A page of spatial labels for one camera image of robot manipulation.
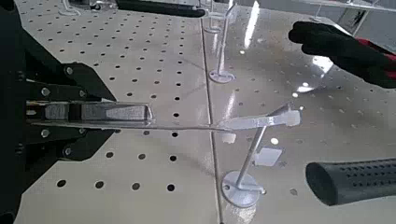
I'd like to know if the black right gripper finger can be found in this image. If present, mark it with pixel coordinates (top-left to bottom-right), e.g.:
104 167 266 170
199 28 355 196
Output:
26 63 118 105
26 128 117 162

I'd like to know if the matte cream pegboard panel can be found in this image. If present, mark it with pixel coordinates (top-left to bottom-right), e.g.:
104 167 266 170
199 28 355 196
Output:
13 0 222 224

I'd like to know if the white pegboard hook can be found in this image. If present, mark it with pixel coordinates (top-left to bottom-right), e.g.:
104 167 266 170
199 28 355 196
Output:
207 0 237 85
59 0 81 17
203 0 222 35
218 102 303 209

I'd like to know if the black tool with red stripe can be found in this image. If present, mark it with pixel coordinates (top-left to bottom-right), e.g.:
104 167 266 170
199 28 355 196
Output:
288 21 396 90

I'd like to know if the glossy white pegboard panel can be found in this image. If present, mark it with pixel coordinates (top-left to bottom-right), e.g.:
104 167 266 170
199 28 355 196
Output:
199 0 396 224

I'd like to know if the black dotted grip handle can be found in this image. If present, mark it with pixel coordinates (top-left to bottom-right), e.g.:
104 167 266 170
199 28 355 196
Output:
304 158 396 207

